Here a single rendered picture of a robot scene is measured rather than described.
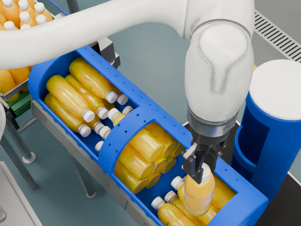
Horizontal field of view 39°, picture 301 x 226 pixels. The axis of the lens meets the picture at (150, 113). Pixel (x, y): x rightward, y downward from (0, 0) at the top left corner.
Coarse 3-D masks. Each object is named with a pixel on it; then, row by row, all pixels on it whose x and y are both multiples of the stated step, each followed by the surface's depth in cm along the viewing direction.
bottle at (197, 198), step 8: (192, 184) 100; (200, 184) 99; (208, 184) 99; (184, 192) 108; (192, 192) 101; (200, 192) 100; (208, 192) 101; (184, 200) 111; (192, 200) 105; (200, 200) 103; (208, 200) 105; (192, 208) 109; (200, 208) 108; (208, 208) 111
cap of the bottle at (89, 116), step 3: (90, 111) 147; (84, 114) 146; (87, 114) 146; (90, 114) 146; (93, 114) 147; (84, 117) 147; (87, 117) 146; (90, 117) 147; (93, 117) 148; (87, 120) 147; (90, 120) 148
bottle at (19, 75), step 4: (20, 68) 169; (24, 68) 171; (28, 68) 175; (12, 72) 170; (16, 72) 170; (20, 72) 170; (24, 72) 172; (28, 72) 175; (12, 76) 174; (16, 76) 172; (20, 76) 172; (24, 76) 173; (28, 76) 175; (16, 80) 175; (20, 80) 174; (24, 88) 179
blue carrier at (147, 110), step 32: (64, 64) 160; (96, 64) 146; (32, 96) 157; (128, 96) 138; (64, 128) 147; (128, 128) 130; (96, 160) 139; (128, 192) 133; (160, 192) 147; (256, 192) 122; (160, 224) 126; (224, 224) 113
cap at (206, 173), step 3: (204, 165) 98; (207, 165) 98; (204, 168) 97; (207, 168) 97; (204, 171) 97; (207, 171) 97; (210, 171) 97; (204, 174) 97; (207, 174) 96; (204, 177) 96; (207, 177) 97
